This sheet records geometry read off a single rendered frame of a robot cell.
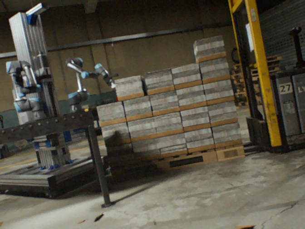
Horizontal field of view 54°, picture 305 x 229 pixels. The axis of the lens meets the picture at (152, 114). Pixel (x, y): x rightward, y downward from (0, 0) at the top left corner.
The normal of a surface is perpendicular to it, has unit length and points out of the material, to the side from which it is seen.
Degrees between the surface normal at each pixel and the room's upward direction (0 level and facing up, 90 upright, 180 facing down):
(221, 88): 90
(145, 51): 90
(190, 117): 90
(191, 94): 89
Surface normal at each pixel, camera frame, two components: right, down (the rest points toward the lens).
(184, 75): -0.08, 0.07
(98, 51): 0.28, 0.00
